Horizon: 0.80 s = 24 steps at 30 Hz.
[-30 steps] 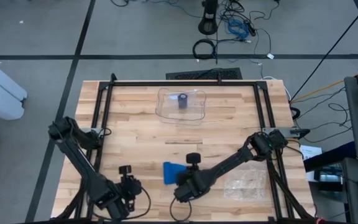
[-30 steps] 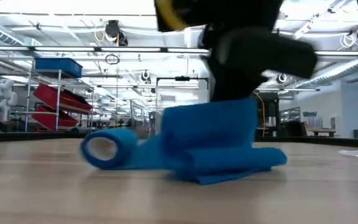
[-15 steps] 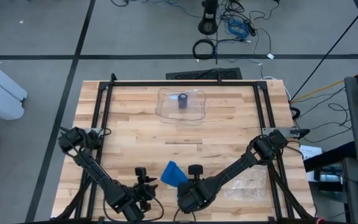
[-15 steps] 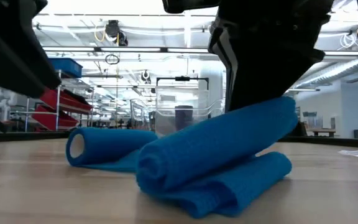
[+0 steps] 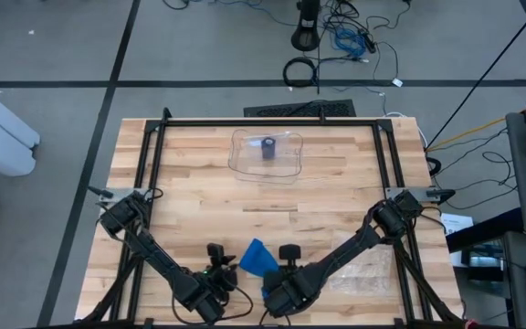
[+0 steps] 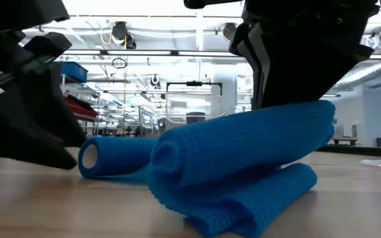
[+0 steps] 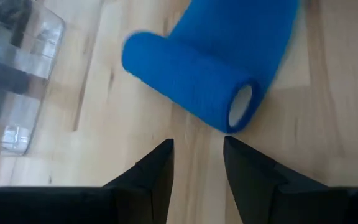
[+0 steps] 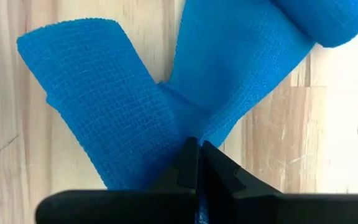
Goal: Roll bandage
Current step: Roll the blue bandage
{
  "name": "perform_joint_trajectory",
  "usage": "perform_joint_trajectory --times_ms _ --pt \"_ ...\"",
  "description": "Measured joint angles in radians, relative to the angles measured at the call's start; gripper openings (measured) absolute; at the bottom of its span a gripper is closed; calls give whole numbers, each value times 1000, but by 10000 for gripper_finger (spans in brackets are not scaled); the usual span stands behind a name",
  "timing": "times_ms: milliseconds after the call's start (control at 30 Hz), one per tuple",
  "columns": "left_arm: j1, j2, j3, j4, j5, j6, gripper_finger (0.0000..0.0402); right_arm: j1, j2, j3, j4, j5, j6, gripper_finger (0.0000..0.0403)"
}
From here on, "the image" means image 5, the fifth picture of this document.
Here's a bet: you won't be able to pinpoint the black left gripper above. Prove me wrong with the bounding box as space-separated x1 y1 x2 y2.
195 243 239 303

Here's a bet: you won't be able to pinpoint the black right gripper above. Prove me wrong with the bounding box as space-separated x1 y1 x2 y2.
264 244 320 319

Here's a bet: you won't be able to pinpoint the bright blue elastic bandage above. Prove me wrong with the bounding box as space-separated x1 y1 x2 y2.
238 238 281 300

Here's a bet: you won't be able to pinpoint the small clear zip bag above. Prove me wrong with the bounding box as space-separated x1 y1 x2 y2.
238 131 292 162

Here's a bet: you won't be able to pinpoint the dark blue elastic bandage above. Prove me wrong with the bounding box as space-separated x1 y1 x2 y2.
260 136 277 161

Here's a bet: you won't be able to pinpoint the large clear plastic bag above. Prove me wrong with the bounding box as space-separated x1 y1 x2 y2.
329 230 393 296

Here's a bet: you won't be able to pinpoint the clear plastic container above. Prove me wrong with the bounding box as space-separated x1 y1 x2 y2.
227 128 304 185

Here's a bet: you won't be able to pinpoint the black keyboard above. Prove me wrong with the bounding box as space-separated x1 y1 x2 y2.
243 99 358 119

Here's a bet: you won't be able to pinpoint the white paper sheet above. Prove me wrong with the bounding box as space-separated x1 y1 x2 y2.
440 212 475 238

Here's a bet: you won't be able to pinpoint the grey electronics box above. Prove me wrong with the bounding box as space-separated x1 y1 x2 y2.
461 241 506 271

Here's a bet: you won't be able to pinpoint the dark cart beam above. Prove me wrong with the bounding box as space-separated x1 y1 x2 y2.
445 207 524 254

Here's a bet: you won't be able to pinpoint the black floor stand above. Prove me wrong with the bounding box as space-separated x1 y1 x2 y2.
289 0 322 52

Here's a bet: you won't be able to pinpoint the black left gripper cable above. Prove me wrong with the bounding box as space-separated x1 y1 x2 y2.
171 282 256 326

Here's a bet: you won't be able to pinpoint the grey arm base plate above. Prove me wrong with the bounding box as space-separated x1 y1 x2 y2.
100 186 153 203
384 186 429 203

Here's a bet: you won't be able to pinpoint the black aluminium table frame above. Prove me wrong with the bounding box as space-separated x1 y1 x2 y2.
78 107 465 329

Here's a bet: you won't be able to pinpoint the coiled black cable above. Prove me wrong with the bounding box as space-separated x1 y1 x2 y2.
281 56 319 89

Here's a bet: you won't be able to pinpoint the yellow floor cable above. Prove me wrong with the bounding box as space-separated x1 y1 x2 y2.
425 97 526 154

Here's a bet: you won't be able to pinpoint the blue cable bundle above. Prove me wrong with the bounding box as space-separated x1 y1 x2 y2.
333 25 368 59

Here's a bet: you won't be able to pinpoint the tangled black cables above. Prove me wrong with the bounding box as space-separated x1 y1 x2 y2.
321 0 413 81

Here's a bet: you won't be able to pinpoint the black slanted cable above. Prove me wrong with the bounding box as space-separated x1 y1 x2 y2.
426 0 526 151

